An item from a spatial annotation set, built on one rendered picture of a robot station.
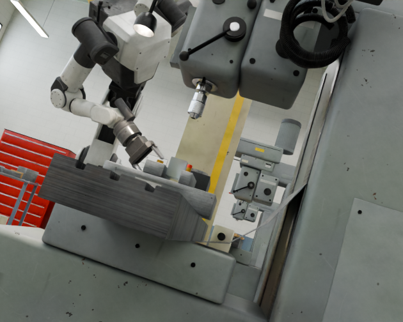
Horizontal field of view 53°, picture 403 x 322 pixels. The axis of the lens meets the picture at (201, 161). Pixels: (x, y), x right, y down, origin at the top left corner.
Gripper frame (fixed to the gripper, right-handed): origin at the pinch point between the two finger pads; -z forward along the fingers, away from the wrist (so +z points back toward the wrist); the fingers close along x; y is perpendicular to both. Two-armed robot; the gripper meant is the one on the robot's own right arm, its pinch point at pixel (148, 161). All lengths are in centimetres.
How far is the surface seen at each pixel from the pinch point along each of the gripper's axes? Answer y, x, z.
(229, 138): 155, -6, 24
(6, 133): 316, -306, 303
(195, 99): -16.6, 33.1, -1.8
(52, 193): -79, 19, -21
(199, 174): 21.1, 5.7, -11.9
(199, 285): -40, 10, -47
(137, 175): -29.3, 8.1, -11.2
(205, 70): -20.3, 42.0, 1.0
